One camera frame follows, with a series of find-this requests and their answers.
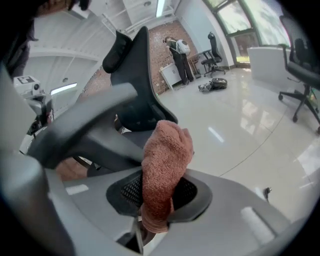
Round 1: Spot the black chair armrest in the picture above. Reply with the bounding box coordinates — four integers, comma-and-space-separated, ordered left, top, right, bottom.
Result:
26, 82, 145, 173

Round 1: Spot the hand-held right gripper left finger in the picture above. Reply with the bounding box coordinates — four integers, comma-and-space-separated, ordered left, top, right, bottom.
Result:
61, 167, 145, 256

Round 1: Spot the long ceiling light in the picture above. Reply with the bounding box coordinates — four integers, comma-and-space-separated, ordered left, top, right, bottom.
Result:
155, 0, 166, 19
50, 82, 78, 96

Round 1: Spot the white backpack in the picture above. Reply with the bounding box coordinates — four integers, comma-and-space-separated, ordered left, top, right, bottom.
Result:
175, 39, 191, 55

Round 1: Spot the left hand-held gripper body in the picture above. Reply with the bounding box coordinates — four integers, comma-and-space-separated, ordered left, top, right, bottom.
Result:
12, 75, 54, 137

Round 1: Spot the black bag with gear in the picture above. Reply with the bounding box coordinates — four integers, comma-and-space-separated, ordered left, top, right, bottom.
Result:
198, 77, 229, 94

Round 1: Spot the large glass window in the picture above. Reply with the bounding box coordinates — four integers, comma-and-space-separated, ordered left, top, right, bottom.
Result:
201, 0, 293, 65

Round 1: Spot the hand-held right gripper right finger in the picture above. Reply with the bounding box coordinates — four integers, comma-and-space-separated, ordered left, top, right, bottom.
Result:
149, 167, 294, 256

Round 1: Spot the black mesh office chair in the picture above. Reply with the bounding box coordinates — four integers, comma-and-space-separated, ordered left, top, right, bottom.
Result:
86, 26, 180, 178

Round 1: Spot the reddish-brown cloth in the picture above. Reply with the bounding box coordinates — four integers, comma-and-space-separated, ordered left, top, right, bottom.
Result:
139, 119, 195, 235

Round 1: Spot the person's grey jacket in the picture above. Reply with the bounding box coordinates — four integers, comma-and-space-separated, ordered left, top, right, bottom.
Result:
0, 0, 41, 78

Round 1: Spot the white small cabinet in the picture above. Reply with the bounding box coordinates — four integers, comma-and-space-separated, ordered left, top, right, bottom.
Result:
158, 63, 183, 91

